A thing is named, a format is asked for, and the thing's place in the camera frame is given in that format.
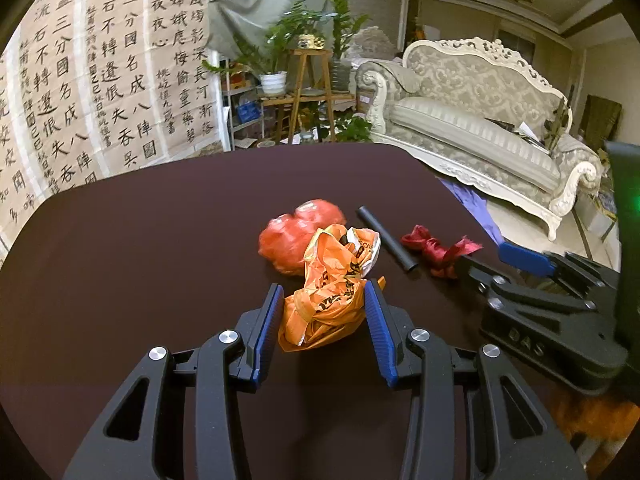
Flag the purple cloth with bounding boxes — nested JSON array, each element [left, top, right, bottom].
[[440, 177, 503, 246]]

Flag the black tube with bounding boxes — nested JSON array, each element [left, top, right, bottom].
[[356, 205, 420, 273]]

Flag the ornate cream armchair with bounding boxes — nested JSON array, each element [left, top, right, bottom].
[[347, 25, 406, 61]]

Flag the white plant pot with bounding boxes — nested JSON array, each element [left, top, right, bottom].
[[259, 71, 288, 96]]

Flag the orange plastic bag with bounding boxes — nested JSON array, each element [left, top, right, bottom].
[[277, 225, 386, 352]]

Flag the green fern plant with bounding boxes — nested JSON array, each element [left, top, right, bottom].
[[202, 0, 326, 76]]

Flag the red plastic bag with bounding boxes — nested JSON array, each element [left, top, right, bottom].
[[258, 199, 347, 276]]

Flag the white papers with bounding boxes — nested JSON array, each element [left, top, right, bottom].
[[500, 120, 546, 151]]

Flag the tall green leafy plant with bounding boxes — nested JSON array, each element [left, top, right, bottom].
[[325, 0, 371, 61]]

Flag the metal storage shelf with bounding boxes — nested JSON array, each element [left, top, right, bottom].
[[220, 67, 266, 148]]

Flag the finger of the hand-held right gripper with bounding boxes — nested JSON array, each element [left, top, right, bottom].
[[499, 242, 621, 306], [454, 255, 599, 315]]

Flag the orange brown cloth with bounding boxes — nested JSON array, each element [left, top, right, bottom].
[[550, 390, 640, 461]]

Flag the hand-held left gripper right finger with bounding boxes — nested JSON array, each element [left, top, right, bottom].
[[364, 280, 588, 480]]

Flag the ornate cream sofa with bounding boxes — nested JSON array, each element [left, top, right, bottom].
[[355, 37, 603, 241]]

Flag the calligraphy paper wall hanging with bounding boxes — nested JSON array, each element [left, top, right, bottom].
[[0, 0, 223, 256]]

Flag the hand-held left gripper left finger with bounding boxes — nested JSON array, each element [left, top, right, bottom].
[[62, 282, 286, 480]]

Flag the wooden plant stand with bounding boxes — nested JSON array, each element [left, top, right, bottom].
[[262, 49, 358, 143]]

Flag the grey plant pot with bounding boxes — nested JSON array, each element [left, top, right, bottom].
[[330, 57, 353, 93]]

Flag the small green floor plant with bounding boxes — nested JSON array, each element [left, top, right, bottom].
[[335, 112, 373, 142]]

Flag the dark red ribbon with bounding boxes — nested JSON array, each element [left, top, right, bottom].
[[400, 225, 483, 279]]

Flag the grey hanging cloth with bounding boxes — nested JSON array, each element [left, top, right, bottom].
[[207, 0, 351, 56]]

